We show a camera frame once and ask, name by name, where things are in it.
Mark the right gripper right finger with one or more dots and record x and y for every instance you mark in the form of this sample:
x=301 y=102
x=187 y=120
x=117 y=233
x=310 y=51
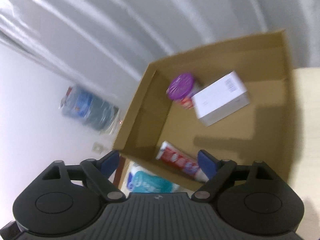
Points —
x=219 y=173

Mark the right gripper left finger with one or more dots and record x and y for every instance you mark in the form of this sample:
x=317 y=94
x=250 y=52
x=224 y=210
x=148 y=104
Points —
x=97 y=174

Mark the red toothpaste tube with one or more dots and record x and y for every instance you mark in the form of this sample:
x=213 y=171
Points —
x=170 y=155

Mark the white rectangular box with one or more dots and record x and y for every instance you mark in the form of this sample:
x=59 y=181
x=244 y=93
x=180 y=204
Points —
x=220 y=99

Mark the purple lid air freshener jar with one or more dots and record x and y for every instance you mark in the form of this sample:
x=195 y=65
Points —
x=182 y=89

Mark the blue tissue pack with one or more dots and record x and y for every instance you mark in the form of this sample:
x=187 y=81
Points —
x=140 y=180

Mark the blue water jug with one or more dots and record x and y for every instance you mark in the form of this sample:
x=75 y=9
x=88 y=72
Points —
x=88 y=109

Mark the white water dispenser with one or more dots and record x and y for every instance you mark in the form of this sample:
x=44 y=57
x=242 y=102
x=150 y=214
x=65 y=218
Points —
x=116 y=123

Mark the brown cardboard box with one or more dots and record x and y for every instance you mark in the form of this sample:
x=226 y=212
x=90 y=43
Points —
x=264 y=130

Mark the white curtain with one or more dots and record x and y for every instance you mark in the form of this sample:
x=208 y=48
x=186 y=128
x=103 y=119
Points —
x=127 y=34

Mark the white wall socket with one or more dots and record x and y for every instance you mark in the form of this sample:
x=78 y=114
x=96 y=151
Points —
x=98 y=148

